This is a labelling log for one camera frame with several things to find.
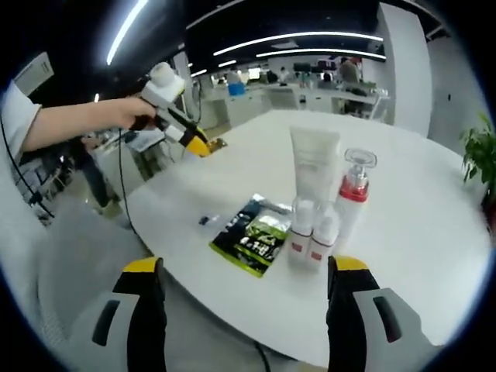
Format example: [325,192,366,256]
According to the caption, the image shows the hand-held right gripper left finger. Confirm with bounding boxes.
[75,255,168,372]

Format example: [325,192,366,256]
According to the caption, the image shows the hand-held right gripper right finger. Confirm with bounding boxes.
[326,255,445,372]

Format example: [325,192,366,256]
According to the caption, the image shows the small skincare bottle clear cap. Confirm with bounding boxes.
[308,201,339,273]
[288,195,315,269]

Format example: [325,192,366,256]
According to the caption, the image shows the skincare pump bottle red collar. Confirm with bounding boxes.
[333,146,380,255]

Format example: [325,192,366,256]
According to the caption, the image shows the green black skincare packet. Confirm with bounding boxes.
[208,192,295,279]

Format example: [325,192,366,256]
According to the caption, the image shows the white skincare tube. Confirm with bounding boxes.
[289,126,343,205]

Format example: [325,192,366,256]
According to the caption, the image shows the person's left hand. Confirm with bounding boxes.
[115,96,160,132]

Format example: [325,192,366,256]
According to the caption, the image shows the white desk black legs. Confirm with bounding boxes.
[122,127,185,183]

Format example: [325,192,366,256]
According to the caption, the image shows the long straight ceiling light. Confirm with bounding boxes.
[105,0,151,66]

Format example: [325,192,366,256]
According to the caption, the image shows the grey mesh office chair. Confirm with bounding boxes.
[36,207,143,348]

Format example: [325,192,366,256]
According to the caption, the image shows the row of white office desks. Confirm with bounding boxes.
[201,73,392,125]

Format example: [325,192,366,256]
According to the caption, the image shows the ceiling air vent panel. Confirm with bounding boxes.
[12,51,54,97]

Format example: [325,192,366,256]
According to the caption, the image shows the curved ceiling light strip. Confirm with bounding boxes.
[212,31,385,57]
[255,47,388,62]

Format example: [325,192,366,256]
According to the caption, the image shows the potted green plant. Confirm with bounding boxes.
[458,112,496,212]

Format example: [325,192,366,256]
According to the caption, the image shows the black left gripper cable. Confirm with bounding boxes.
[117,129,137,232]

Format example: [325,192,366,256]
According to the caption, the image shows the black cable under table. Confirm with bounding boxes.
[250,339,273,372]

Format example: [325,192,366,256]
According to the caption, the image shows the black chest device cable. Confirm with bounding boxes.
[0,112,55,219]

